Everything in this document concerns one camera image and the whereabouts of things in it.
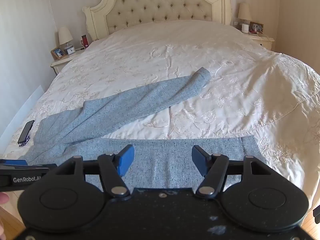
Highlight cream nightstand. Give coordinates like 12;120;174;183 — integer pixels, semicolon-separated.
51;47;87;75
246;32;275;52

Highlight wooden photo frame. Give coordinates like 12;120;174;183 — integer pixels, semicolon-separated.
51;46;66;60
249;22;264;33

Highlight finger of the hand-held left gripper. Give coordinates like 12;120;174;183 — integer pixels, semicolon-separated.
0;159;28;167

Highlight grey pants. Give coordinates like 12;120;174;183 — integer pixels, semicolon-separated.
19;67;268;189

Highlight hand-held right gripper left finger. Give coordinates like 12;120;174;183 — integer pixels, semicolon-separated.
54;145;135;198

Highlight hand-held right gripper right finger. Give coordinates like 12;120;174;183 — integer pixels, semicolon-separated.
192;145;273;198

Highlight cream table lamp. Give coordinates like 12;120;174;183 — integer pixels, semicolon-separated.
237;3;252;25
58;27;73;52

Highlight person's left hand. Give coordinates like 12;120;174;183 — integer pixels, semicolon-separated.
0;192;10;239

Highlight cream tufted headboard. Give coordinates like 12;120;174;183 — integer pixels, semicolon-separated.
82;0;232;42

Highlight cream embroidered bedspread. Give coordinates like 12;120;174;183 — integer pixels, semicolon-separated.
0;20;320;205

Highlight white cable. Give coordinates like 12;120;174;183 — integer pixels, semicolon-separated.
257;29;272;41

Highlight black smartphone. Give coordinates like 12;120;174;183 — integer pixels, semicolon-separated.
17;120;35;147

